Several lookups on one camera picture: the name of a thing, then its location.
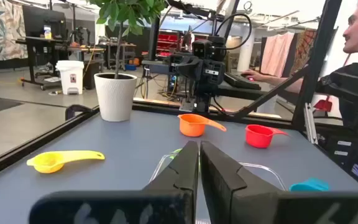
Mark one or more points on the black monitor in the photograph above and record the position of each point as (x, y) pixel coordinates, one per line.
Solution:
(42, 18)

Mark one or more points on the black keyboard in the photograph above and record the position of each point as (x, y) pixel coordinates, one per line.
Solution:
(241, 81)

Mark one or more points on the red dustpan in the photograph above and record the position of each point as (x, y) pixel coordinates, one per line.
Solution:
(323, 105)

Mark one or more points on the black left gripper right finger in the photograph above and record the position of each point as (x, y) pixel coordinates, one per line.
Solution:
(222, 186)

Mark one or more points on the black table clamp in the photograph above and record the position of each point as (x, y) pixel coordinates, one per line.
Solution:
(76, 109)

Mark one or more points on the red measuring cup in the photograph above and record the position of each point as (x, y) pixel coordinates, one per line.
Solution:
(258, 137)

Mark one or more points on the yellow measuring cup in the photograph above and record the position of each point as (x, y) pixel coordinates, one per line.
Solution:
(47, 163)

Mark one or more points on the green measuring cup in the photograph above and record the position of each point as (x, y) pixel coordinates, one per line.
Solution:
(176, 152)

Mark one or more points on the floral patterned curtain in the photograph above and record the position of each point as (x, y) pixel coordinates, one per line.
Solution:
(3, 31)

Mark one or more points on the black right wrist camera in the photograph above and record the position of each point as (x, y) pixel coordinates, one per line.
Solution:
(208, 49)

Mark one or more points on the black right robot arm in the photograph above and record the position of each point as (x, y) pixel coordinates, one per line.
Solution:
(202, 103)

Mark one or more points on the teal measuring cup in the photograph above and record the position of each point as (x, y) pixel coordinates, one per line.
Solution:
(309, 186)

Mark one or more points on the brown patterned hanging cloth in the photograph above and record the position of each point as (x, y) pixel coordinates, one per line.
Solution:
(303, 49)

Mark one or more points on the pink hanging cloth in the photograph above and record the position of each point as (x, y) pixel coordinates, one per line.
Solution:
(275, 53)

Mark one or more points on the green leafy plant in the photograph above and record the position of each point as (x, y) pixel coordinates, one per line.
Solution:
(126, 12)

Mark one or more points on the orange measuring cup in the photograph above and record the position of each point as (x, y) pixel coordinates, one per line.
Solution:
(191, 126)

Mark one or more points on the white trash bin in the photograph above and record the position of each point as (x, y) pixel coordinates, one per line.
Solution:
(70, 76)

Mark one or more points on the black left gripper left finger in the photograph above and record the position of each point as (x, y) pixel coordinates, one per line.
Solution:
(185, 168)

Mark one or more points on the black wheeled desk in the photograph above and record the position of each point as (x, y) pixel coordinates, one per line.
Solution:
(31, 62)

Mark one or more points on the white ribbed plant pot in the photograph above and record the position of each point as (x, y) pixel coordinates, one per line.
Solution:
(115, 99)

